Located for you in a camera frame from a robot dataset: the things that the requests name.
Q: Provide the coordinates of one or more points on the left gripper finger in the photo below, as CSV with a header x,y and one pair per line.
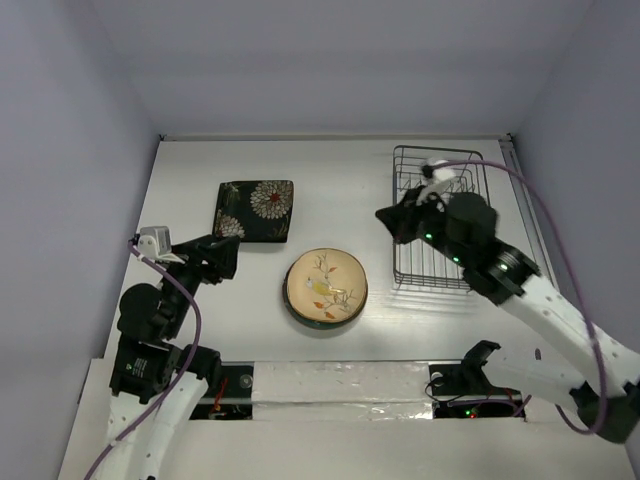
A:
x,y
222,256
201,247

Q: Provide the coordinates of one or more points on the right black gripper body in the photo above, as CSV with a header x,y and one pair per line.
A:
x,y
413,218

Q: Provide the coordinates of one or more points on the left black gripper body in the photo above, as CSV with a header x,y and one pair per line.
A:
x,y
190,274

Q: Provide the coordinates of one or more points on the teal square plate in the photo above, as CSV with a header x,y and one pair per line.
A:
x,y
250,241

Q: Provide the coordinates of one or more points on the blue round plate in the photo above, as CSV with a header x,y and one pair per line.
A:
x,y
333,311

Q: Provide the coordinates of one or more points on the cream bird round plate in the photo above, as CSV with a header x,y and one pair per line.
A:
x,y
323,271

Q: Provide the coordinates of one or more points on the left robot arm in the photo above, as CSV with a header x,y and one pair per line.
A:
x,y
160,370

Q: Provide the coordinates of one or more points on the foil tape strip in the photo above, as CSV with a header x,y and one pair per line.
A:
x,y
340,391

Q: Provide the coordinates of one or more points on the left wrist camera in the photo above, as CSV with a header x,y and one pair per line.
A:
x,y
153,242

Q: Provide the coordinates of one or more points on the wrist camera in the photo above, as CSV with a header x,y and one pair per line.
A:
x,y
439,177
153,242

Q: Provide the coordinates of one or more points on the wire dish rack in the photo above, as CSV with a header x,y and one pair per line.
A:
x,y
426,264

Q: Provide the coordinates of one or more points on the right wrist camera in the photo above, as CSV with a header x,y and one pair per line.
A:
x,y
439,177

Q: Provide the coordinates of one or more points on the right side rail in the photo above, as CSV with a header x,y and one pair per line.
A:
x,y
527,210

